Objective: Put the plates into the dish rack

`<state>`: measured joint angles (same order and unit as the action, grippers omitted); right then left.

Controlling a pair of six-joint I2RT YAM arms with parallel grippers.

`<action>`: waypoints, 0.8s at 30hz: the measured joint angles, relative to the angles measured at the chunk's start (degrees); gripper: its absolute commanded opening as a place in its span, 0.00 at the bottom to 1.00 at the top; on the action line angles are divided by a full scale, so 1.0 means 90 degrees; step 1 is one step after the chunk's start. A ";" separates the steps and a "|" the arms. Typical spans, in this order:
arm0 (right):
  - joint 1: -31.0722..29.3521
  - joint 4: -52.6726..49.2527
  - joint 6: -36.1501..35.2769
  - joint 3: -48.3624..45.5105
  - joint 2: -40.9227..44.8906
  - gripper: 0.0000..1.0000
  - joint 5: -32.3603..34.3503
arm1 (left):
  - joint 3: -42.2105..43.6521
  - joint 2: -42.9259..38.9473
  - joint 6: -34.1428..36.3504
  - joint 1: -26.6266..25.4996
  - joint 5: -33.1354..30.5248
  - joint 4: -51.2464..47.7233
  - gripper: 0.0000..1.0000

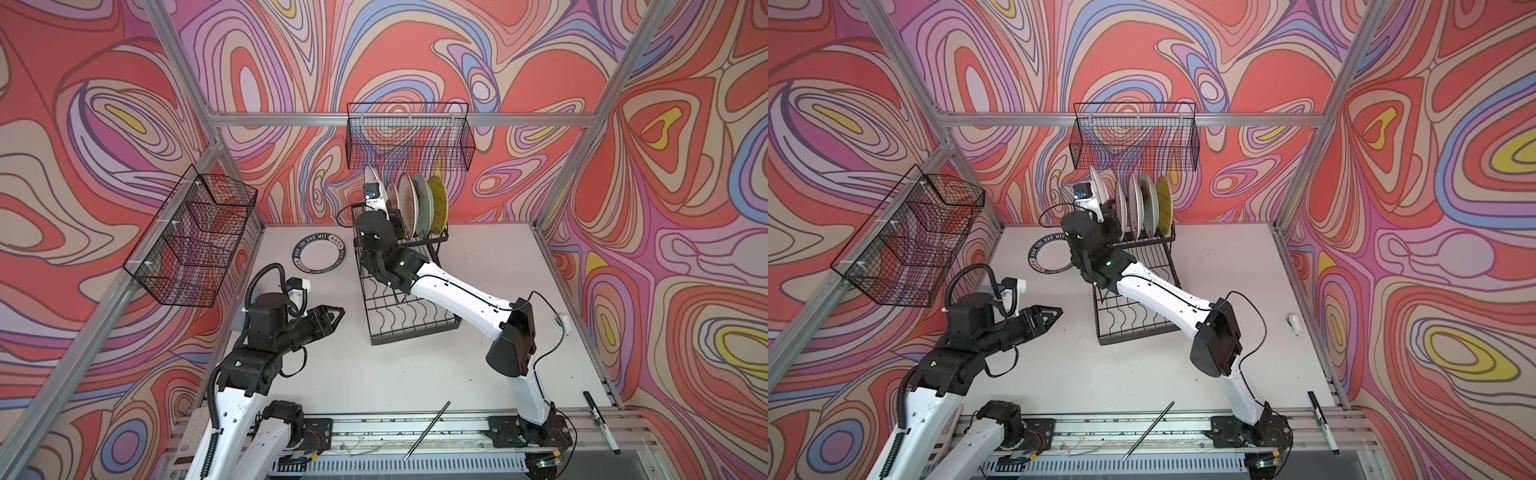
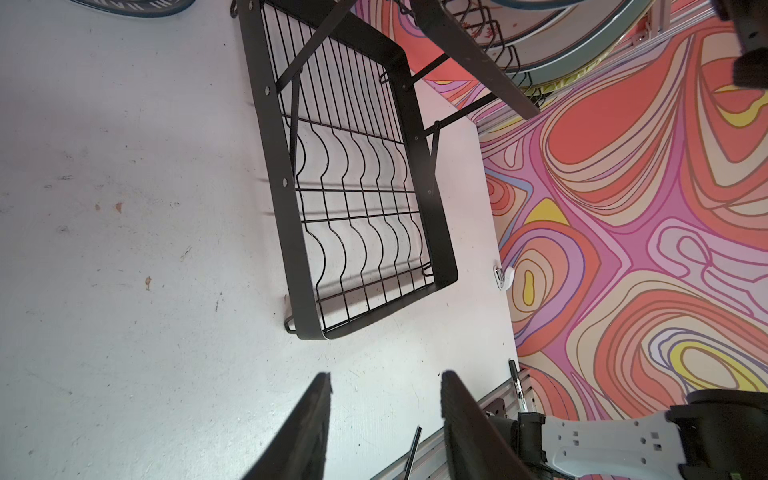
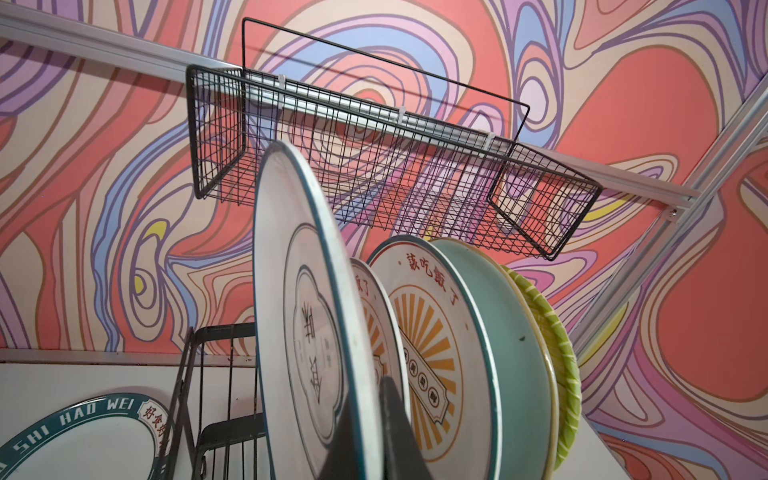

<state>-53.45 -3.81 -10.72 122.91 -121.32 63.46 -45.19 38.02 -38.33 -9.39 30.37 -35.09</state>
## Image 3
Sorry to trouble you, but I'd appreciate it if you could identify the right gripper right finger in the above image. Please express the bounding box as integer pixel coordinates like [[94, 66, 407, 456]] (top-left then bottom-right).
[[379, 376, 432, 480]]

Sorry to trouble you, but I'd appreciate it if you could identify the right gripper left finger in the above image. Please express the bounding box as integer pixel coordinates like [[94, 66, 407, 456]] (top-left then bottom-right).
[[318, 401, 359, 480]]

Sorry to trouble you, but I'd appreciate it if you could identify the white plate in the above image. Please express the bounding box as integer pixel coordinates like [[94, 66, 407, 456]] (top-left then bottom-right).
[[253, 141, 384, 479]]

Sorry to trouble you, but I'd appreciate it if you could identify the pale green flower plate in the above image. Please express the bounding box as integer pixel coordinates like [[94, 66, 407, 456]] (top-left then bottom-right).
[[432, 238, 558, 479]]

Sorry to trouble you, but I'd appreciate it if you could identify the yellow striped plate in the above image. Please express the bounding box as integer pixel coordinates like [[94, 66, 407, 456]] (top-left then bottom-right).
[[505, 268, 582, 470]]

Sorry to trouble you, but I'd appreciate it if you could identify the black rimmed lettered plate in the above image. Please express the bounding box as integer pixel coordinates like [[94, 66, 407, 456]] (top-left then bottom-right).
[[1, 392, 172, 479]]

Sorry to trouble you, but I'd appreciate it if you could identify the black wire dish rack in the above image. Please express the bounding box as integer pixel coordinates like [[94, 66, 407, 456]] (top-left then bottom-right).
[[151, 322, 273, 479]]

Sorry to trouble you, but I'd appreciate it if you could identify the back wall wire basket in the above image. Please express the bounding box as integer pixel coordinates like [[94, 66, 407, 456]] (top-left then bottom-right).
[[185, 26, 603, 260]]

